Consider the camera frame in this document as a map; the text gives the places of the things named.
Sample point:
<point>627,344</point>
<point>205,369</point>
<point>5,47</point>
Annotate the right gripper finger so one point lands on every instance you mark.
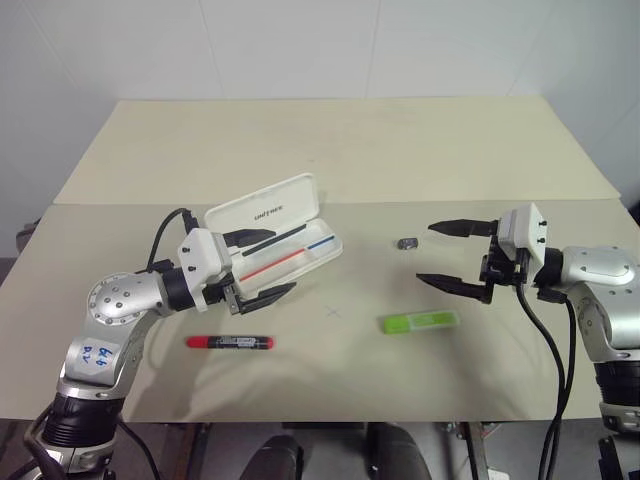
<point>457,286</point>
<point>465,227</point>

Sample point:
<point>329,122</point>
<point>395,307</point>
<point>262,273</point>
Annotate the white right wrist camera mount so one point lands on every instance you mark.
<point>525,225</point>

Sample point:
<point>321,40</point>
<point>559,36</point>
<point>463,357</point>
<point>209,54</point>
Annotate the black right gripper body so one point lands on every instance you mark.
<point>502,270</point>

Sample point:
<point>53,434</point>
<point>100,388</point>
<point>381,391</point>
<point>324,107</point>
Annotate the grey chair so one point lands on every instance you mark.
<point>27,240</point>

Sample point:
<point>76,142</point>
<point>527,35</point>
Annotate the white hinged pencil case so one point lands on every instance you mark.
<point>280,205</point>

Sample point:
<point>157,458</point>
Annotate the thin red pen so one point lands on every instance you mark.
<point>275,262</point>

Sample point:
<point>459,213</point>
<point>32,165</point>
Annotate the small dark grey clip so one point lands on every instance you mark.
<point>407,243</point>

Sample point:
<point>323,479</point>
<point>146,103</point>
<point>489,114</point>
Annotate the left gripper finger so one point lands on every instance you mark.
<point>267,296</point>
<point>250,236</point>

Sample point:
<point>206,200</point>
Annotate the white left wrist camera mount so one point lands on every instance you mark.
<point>200,255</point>

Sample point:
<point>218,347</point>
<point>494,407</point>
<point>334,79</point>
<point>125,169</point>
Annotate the dark rounded shape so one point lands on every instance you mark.
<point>400,452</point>
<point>277,457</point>

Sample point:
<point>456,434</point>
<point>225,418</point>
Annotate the thin blue pen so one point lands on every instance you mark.
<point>320,242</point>

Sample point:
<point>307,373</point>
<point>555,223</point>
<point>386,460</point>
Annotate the red marker with black label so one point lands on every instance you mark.
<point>200,342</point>

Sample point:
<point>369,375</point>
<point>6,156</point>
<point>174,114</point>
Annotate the thin black pen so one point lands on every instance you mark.
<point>280,240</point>

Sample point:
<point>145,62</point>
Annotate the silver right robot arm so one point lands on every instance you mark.
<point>600,270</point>

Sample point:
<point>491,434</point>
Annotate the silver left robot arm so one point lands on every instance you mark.
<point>115,300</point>

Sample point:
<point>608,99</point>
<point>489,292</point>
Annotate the metal table leg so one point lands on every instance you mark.
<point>481,450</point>
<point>199,450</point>

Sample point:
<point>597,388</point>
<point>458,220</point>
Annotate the green highlighter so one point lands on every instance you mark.
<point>400,323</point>

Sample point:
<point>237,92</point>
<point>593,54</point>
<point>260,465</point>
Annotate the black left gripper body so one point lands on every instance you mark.
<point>231,300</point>

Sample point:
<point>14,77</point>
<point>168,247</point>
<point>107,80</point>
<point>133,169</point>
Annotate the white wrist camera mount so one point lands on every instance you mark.
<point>525,225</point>
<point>200,255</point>

